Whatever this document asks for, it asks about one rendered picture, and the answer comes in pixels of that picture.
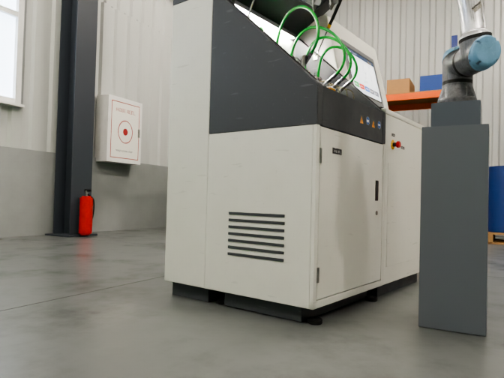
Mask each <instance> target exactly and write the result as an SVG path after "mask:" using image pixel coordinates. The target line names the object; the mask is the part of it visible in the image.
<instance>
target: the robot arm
mask: <svg viewBox="0 0 504 378"><path fill-rule="evenodd" d="M320 4H321V0H312V6H313V11H314V12H315V10H316V8H317V5H319V6H320ZM335 4H338V0H329V7H330V10H332V8H333V7H334V5H335ZM457 6H458V12H459V17H460V27H461V33H462V36H461V38H460V39H459V41H458V43H459V46H456V47H452V48H450V49H448V50H446V51H445V53H444V54H443V57H442V91H441V93H440V95H439V99H438V101H437V103H444V102H454V101H474V100H477V97H476V93H475V91H474V88H473V75H474V74H477V73H479V72H481V71H485V70H487V69H488V68H490V67H491V66H493V65H495V64H496V63H497V61H498V60H499V58H500V54H501V46H500V42H499V41H498V40H496V38H495V37H494V36H492V32H491V31H489V30H487V27H486V22H485V12H484V6H483V1H482V0H457Z"/></svg>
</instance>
